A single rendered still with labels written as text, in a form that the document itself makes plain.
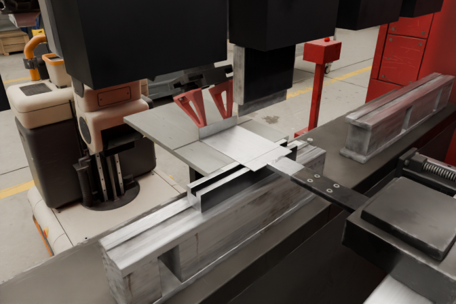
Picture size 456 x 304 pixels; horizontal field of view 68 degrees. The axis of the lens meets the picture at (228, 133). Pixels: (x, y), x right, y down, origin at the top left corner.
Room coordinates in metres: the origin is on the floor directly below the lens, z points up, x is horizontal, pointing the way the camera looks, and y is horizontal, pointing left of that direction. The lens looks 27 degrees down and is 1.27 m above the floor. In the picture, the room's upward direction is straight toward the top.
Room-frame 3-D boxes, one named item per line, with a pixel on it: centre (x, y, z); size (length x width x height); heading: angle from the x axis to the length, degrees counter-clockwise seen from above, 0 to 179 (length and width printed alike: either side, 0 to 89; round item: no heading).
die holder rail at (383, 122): (0.81, -0.46, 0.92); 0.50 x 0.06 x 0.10; 132
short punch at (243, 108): (0.45, -0.05, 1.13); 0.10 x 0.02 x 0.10; 132
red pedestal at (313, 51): (2.27, -0.63, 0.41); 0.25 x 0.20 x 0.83; 42
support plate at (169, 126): (0.56, 0.05, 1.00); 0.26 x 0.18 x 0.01; 42
